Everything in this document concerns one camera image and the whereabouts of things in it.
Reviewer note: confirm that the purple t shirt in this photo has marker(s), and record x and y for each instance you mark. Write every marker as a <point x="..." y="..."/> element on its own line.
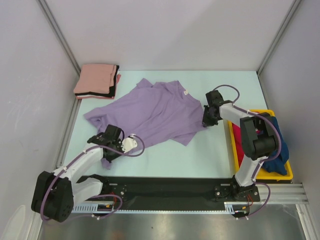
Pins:
<point x="155" y="113"/>

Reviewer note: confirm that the right corner aluminium post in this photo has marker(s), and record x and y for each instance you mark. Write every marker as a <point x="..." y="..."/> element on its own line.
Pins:
<point x="279" y="34"/>

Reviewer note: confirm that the folded black t shirt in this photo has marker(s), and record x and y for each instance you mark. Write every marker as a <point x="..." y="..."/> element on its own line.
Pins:
<point x="112" y="93"/>

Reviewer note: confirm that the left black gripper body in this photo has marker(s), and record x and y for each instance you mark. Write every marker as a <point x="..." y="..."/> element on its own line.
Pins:
<point x="117" y="146"/>

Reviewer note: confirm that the left corner aluminium post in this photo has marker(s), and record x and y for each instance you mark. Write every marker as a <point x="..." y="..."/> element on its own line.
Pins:
<point x="49" y="16"/>

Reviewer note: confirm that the red t shirt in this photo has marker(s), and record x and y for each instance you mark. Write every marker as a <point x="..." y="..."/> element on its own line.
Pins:
<point x="238" y="143"/>

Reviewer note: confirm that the aluminium frame rail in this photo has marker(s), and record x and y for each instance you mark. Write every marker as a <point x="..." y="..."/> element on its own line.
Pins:
<point x="287" y="194"/>

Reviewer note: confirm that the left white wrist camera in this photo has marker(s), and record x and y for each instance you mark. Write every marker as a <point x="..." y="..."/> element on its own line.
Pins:
<point x="129" y="143"/>

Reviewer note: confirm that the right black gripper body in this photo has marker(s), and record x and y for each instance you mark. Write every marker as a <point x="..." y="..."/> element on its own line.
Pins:
<point x="208" y="118"/>

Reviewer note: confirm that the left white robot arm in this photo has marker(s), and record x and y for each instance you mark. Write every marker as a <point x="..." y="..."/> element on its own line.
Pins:
<point x="57" y="192"/>

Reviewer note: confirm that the yellow plastic bin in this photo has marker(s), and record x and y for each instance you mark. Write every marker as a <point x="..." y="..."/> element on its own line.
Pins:
<point x="277" y="170"/>

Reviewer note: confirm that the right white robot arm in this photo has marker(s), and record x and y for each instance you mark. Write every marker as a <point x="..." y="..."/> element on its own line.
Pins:
<point x="259" y="137"/>

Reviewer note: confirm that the slotted cable duct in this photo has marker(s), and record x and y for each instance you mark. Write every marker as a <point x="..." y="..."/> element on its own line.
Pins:
<point x="93" y="209"/>

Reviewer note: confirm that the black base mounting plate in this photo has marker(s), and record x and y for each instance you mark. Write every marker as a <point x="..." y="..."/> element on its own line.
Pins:
<point x="178" y="194"/>

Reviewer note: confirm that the corner aluminium post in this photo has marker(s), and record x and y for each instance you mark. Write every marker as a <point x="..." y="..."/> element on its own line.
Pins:
<point x="49" y="16"/>
<point x="279" y="34"/>

